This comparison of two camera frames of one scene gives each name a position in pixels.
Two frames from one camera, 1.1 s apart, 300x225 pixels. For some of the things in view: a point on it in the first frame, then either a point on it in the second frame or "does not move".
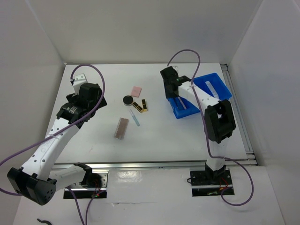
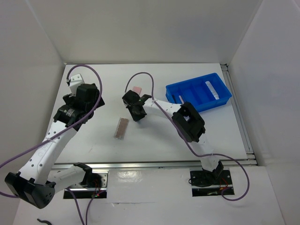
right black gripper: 168,95 to 136,118
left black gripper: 71,97 does not move
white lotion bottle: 213,92 does not move
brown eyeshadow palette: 121,128 does not move
